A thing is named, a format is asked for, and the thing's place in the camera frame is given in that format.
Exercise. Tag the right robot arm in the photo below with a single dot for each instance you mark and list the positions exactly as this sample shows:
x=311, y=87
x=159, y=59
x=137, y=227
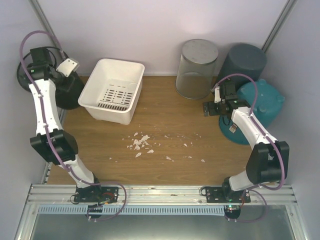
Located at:
x=267, y=165

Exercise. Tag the white plastic tub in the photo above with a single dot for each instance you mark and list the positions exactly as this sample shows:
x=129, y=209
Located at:
x=112, y=91

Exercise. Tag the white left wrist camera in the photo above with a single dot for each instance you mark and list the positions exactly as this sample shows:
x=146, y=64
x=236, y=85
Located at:
x=68, y=66

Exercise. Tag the aluminium frame post right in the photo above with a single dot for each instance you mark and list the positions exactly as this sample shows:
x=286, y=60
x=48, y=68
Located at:
x=281, y=19

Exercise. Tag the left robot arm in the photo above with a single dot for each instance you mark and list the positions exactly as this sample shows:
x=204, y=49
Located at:
x=51, y=141

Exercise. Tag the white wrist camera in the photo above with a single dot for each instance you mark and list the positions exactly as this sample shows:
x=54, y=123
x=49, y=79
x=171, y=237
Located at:
x=216, y=92
x=68, y=66

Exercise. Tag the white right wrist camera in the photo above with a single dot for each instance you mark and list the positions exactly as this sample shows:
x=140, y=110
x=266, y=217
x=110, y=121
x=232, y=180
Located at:
x=216, y=92

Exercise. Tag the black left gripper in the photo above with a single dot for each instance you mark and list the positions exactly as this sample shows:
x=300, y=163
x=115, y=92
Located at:
x=66, y=87

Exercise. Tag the teal plastic bin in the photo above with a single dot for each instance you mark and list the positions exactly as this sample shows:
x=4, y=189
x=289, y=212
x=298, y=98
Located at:
x=268, y=105

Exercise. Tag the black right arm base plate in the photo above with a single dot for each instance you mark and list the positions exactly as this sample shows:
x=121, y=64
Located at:
x=218, y=194

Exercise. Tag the white plastic shard pile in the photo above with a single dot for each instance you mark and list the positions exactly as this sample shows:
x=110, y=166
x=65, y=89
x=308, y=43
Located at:
x=138, y=143

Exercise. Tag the aluminium front rail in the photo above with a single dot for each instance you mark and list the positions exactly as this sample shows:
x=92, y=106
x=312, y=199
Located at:
x=171, y=195

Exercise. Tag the aluminium frame post left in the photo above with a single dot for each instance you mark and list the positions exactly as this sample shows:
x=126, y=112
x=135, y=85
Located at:
x=46, y=25

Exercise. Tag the black wire mesh bin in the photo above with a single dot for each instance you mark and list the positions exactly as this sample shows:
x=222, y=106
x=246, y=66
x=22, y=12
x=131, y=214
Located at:
x=38, y=61

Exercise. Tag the silver mesh metal bin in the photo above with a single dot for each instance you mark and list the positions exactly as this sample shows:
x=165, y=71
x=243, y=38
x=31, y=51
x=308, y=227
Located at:
x=196, y=69

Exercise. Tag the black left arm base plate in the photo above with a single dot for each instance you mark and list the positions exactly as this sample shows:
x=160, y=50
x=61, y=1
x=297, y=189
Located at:
x=95, y=194

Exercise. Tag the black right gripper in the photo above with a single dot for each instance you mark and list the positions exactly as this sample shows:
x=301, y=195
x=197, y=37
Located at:
x=212, y=111

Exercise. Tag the aluminium frame post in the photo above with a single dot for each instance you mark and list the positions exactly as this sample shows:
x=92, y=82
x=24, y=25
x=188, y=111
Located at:
x=281, y=19
x=46, y=25

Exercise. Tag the grey slotted cable duct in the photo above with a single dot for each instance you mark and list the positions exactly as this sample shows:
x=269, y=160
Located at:
x=179, y=210

